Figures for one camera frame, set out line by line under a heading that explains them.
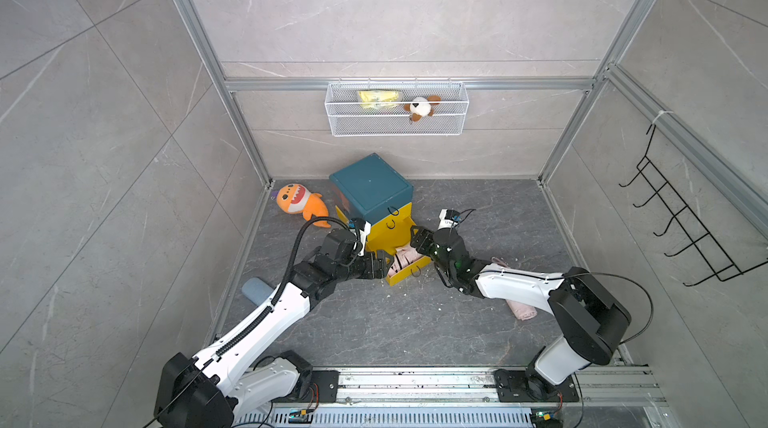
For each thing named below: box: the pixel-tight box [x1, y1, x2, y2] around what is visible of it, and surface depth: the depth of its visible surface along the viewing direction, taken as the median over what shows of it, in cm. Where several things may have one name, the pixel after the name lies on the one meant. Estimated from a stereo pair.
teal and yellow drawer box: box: [329, 153, 431, 287], surface depth 92 cm
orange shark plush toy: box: [272, 183, 331, 229], surface depth 107 cm
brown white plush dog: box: [403, 95, 441, 122], surface depth 88 cm
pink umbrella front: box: [388, 244, 423, 277], surface depth 94 cm
